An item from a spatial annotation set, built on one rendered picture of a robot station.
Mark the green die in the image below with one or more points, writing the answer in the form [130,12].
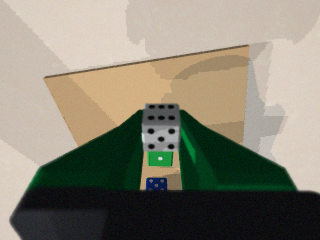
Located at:
[159,158]

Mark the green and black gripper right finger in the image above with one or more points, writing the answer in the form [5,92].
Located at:
[224,164]

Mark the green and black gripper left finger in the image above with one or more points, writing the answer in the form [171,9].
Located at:
[100,162]

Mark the tan flat mat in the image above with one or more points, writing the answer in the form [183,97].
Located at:
[209,85]

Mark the grey die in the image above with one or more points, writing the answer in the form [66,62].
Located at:
[161,126]

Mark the blue dice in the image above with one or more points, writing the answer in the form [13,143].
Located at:
[156,184]

